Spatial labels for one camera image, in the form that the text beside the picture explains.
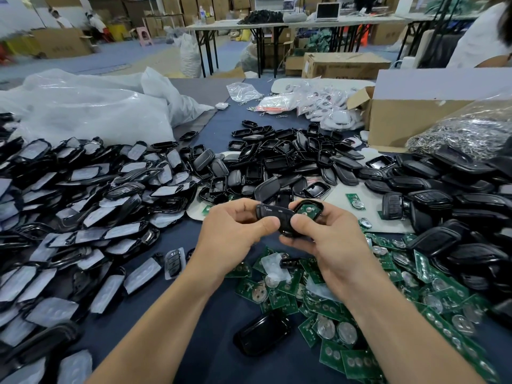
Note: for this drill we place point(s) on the black metal table frame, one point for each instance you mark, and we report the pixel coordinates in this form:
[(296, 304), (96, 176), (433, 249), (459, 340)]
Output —
[(209, 48)]

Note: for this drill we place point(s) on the clear bag with red label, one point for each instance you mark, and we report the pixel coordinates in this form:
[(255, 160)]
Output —
[(276, 103)]

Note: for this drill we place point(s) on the clear plastic film piece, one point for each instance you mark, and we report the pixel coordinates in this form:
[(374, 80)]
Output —
[(274, 268)]

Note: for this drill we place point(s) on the brown cardboard box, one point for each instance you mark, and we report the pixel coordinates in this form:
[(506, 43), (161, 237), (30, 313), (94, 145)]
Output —
[(345, 66)]

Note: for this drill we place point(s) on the small crumpled clear plastic bag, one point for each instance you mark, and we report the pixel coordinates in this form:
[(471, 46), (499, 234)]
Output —
[(245, 92)]

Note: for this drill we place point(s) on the tan cardboard box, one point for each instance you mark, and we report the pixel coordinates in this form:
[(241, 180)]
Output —
[(60, 42)]

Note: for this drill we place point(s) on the black shell cover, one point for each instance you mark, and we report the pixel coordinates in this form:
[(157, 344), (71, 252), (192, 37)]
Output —
[(276, 216)]

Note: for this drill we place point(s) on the lone glossy black shell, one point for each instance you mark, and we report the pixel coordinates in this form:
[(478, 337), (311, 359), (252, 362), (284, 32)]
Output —
[(262, 333)]

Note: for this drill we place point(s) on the clear bag of metal parts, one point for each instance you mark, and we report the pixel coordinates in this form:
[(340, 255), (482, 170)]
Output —
[(472, 138)]

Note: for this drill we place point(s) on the pile of assembled black fobs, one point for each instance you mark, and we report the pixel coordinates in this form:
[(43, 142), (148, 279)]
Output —
[(464, 212)]

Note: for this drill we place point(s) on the large open cardboard box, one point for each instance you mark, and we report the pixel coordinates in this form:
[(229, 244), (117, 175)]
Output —
[(420, 122)]

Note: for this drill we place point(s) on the small white object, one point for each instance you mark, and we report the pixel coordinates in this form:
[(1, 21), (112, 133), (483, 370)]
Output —
[(222, 106)]

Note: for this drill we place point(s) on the person's right hand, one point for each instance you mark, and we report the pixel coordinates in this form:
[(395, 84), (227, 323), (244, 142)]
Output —
[(336, 248)]

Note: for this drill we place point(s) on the open laptop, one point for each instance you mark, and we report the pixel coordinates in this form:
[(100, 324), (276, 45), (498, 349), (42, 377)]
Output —
[(328, 11)]

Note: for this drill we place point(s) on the white sack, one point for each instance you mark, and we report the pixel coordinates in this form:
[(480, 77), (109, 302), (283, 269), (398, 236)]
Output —
[(189, 56)]

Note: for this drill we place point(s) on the pile of black shell halves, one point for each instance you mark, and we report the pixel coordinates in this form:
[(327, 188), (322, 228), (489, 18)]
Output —
[(296, 160)]

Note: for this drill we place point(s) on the large white plastic bag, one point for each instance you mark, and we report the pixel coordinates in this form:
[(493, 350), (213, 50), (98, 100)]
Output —
[(88, 108)]

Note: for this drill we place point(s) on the long white table top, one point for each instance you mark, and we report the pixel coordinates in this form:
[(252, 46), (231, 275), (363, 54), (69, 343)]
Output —
[(376, 22)]

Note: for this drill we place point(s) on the pile of green circuit boards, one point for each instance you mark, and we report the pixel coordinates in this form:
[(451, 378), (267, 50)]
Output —
[(432, 308)]

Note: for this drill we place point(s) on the heap of clear parts bags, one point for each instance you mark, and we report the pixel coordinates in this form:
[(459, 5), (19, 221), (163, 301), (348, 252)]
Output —
[(329, 108)]

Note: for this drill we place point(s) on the person's left hand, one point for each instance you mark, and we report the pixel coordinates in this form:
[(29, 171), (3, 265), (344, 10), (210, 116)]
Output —
[(228, 236)]

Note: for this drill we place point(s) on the person's right forearm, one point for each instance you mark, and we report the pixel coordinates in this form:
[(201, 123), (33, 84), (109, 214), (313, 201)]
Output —
[(416, 340)]

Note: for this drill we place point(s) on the heap of black parts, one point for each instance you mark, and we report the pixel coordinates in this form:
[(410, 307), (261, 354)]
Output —
[(261, 17)]

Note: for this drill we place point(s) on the person's left forearm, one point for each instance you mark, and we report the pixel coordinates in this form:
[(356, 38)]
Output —
[(156, 336)]

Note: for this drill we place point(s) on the pile of shells with pads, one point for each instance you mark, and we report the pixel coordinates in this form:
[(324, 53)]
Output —
[(76, 220)]

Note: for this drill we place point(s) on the pink plastic stool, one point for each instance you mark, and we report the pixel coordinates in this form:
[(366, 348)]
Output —
[(143, 36)]

